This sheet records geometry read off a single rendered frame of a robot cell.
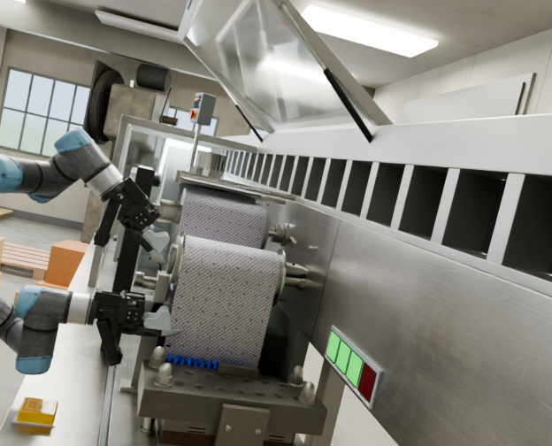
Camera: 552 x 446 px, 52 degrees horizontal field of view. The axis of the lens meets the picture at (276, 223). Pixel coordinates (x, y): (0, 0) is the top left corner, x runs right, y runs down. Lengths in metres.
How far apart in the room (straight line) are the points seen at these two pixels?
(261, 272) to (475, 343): 0.69
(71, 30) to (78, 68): 1.07
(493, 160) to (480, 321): 0.22
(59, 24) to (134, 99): 1.35
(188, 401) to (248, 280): 0.32
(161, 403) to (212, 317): 0.26
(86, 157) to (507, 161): 0.87
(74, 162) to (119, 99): 6.69
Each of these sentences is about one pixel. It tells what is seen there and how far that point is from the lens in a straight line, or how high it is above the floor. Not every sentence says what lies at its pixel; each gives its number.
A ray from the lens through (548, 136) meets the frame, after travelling 0.78.
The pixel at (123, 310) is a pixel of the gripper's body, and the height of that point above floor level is 1.13.
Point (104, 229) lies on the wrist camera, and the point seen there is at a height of 1.30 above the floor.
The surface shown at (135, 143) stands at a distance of 2.34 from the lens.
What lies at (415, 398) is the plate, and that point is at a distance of 0.92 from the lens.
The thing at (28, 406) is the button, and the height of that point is 0.92.
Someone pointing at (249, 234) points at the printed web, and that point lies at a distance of 1.59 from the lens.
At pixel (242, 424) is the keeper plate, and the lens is 1.24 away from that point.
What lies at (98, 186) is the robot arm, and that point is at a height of 1.39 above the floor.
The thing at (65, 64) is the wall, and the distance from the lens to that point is 9.28.
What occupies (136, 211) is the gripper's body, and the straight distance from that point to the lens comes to 1.32.
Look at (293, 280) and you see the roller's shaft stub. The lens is 1.44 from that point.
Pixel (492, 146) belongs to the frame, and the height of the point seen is 1.61.
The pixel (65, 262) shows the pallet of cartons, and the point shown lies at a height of 0.37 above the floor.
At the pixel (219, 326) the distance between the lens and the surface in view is 1.38.
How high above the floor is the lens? 1.50
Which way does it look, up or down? 5 degrees down
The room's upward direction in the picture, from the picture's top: 13 degrees clockwise
